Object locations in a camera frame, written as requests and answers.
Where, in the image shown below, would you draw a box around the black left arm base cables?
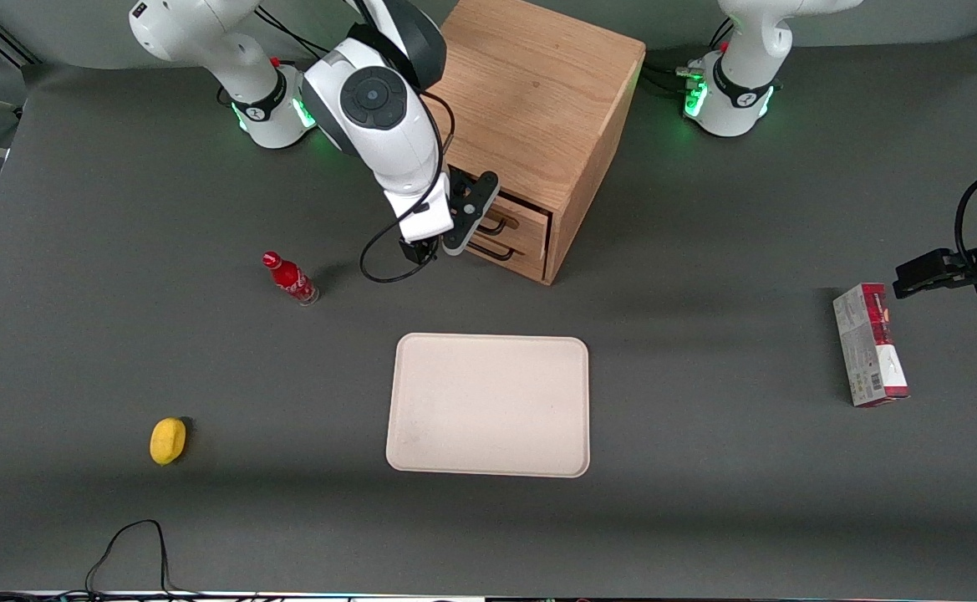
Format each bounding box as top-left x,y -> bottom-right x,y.
643,17 -> 733,94

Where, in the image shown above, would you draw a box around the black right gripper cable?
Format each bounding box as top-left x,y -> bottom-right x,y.
359,90 -> 457,284

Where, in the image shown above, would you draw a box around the wooden drawer cabinet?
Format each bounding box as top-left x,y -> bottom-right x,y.
421,0 -> 647,287

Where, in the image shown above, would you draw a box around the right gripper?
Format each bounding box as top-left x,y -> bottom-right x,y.
383,166 -> 501,268

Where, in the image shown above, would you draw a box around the black arm base cables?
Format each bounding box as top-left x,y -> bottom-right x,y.
643,17 -> 733,94
252,4 -> 347,68

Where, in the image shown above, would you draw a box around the wooden drawer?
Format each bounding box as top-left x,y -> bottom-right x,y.
488,191 -> 554,253
461,224 -> 552,283

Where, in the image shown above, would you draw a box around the red plaid cardboard box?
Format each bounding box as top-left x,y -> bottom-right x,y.
832,283 -> 912,409

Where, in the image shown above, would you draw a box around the beige plastic tray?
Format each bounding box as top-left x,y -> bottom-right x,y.
385,333 -> 591,479

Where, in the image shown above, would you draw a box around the black right arm base cables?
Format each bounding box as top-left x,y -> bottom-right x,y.
252,4 -> 347,68

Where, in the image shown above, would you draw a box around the red soda bottle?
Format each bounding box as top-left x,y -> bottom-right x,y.
262,251 -> 321,308

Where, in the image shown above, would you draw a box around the black looped table cable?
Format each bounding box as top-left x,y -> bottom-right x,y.
83,518 -> 205,602

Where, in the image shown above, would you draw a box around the yellow lemon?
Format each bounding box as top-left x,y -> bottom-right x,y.
150,417 -> 189,466

